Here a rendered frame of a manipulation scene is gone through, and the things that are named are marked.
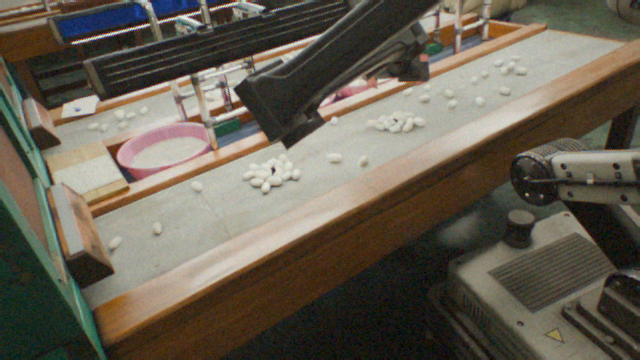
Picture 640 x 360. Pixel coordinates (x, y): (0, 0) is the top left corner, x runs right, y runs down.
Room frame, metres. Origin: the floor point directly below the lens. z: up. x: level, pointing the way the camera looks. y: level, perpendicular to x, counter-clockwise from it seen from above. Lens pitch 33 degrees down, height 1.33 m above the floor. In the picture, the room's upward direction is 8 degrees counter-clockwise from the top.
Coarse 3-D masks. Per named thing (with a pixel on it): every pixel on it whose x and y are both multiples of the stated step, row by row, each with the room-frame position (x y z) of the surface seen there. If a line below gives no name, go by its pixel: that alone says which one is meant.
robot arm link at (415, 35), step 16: (416, 32) 0.82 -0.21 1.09; (384, 48) 0.73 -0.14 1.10; (400, 48) 0.76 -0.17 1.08; (416, 48) 0.82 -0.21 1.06; (272, 64) 0.59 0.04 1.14; (368, 64) 0.68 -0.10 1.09; (352, 80) 0.65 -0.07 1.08; (320, 96) 0.58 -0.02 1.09; (304, 112) 0.57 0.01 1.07; (304, 128) 0.53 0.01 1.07; (288, 144) 0.52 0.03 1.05
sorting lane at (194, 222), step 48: (528, 48) 1.58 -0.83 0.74; (576, 48) 1.51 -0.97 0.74; (432, 96) 1.28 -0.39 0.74; (480, 96) 1.23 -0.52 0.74; (336, 144) 1.06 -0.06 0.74; (384, 144) 1.03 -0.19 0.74; (192, 192) 0.92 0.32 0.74; (240, 192) 0.89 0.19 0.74; (288, 192) 0.86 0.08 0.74; (144, 240) 0.76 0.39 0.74; (192, 240) 0.74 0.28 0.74; (96, 288) 0.63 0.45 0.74
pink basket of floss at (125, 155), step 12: (144, 132) 1.25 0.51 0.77; (180, 132) 1.27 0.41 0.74; (192, 132) 1.26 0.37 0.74; (204, 132) 1.23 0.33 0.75; (132, 144) 1.20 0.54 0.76; (144, 144) 1.23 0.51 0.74; (120, 156) 1.12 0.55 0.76; (132, 156) 1.18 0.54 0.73; (192, 156) 1.06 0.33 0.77; (132, 168) 1.04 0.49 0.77; (144, 168) 1.02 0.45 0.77; (156, 168) 1.02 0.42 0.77; (168, 168) 1.03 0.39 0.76
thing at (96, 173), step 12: (72, 168) 1.06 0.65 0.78; (84, 168) 1.05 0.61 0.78; (96, 168) 1.04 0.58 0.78; (108, 168) 1.03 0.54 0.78; (60, 180) 1.01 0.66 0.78; (72, 180) 1.00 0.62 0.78; (84, 180) 0.99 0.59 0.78; (96, 180) 0.98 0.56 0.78; (108, 180) 0.97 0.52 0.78; (84, 192) 0.93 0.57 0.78
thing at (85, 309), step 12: (36, 144) 1.18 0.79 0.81; (36, 156) 1.04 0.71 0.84; (48, 180) 0.99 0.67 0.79; (72, 276) 0.58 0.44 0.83; (84, 300) 0.57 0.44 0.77; (84, 312) 0.50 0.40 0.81; (84, 324) 0.46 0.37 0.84; (84, 336) 0.44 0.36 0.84; (96, 336) 0.49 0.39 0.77; (60, 348) 0.42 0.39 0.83; (72, 348) 0.43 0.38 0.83; (84, 348) 0.43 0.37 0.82; (96, 348) 0.44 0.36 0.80
